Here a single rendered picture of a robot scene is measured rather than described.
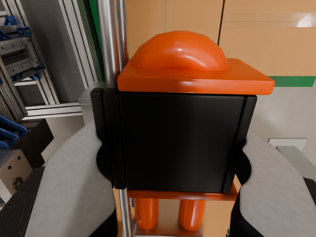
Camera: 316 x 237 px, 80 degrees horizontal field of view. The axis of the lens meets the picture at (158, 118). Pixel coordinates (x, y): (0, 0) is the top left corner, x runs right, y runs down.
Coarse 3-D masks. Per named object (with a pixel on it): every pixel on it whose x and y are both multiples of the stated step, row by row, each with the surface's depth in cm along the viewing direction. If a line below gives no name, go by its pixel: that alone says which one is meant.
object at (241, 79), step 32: (128, 64) 11; (128, 96) 9; (160, 96) 9; (192, 96) 9; (224, 96) 9; (256, 96) 9; (128, 128) 10; (160, 128) 10; (192, 128) 10; (224, 128) 10; (128, 160) 11; (160, 160) 11; (192, 160) 11; (224, 160) 11; (128, 192) 12; (160, 192) 12; (192, 192) 12; (224, 192) 12
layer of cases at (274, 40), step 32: (128, 0) 65; (160, 0) 65; (192, 0) 65; (224, 0) 65; (256, 0) 64; (288, 0) 64; (128, 32) 70; (160, 32) 70; (224, 32) 69; (256, 32) 69; (288, 32) 69; (256, 64) 75; (288, 64) 74
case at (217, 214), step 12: (216, 204) 54; (228, 204) 54; (120, 216) 58; (204, 216) 57; (216, 216) 57; (228, 216) 57; (120, 228) 61; (132, 228) 61; (204, 228) 60; (216, 228) 60
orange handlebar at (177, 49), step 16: (176, 32) 10; (192, 32) 10; (144, 48) 10; (160, 48) 10; (176, 48) 9; (192, 48) 9; (208, 48) 10; (144, 64) 10; (160, 64) 10; (176, 64) 10; (192, 64) 10; (208, 64) 10; (224, 64) 10; (144, 208) 15; (192, 208) 15; (144, 224) 16; (192, 224) 16
